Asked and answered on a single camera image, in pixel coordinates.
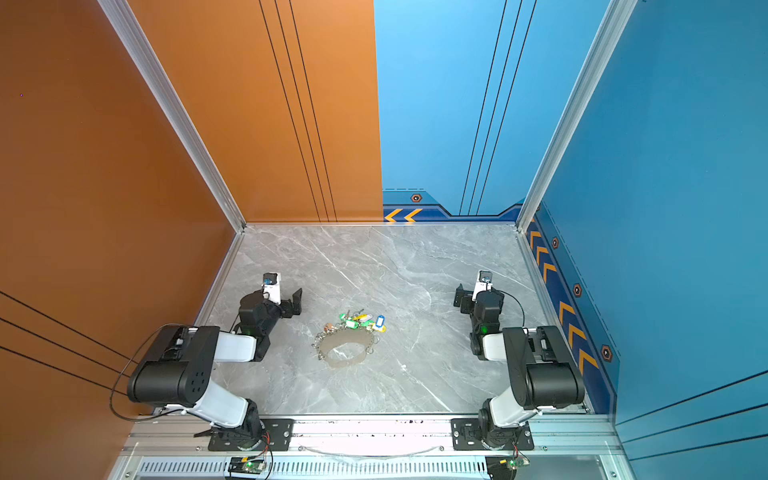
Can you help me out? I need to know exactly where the large metal band keyring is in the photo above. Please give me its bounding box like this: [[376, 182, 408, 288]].
[[313, 329, 378, 369]]

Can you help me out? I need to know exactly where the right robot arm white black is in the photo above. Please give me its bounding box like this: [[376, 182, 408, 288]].
[[453, 284, 586, 450]]

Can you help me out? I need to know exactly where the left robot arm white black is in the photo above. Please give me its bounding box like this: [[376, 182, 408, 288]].
[[127, 285, 303, 451]]

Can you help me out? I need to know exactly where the left green circuit board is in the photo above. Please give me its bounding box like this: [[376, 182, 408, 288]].
[[226, 456, 267, 479]]

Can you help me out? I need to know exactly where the green circuit board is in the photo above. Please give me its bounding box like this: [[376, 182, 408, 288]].
[[485, 455, 530, 480], [226, 456, 267, 479]]

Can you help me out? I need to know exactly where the right green circuit board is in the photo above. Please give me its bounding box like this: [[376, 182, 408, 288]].
[[485, 455, 530, 480]]

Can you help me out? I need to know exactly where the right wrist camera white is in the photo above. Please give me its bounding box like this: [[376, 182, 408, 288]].
[[472, 270, 493, 301]]

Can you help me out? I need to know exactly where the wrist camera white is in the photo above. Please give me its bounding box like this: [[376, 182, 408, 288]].
[[472, 270, 493, 301], [262, 272, 281, 304]]

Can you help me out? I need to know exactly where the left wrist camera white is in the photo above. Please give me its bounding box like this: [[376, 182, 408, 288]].
[[262, 272, 281, 304]]

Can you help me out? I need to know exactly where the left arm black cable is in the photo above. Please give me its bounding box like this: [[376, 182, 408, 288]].
[[109, 323, 181, 421]]

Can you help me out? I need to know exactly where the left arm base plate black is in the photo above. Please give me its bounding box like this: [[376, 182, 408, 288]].
[[207, 418, 294, 453]]

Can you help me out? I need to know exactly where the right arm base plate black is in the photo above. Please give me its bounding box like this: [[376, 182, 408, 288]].
[[450, 417, 535, 452]]

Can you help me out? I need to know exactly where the aluminium front rail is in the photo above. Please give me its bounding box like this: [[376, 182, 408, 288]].
[[119, 413, 624, 458]]

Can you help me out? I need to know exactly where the right aluminium corner post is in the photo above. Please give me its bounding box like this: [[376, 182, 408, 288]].
[[516, 0, 638, 234]]

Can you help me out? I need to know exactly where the aluminium corner post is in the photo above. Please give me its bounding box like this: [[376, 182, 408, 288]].
[[98, 0, 247, 234], [516, 0, 638, 234]]

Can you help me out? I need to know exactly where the left aluminium corner post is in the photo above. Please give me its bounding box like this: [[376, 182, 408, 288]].
[[98, 0, 247, 234]]

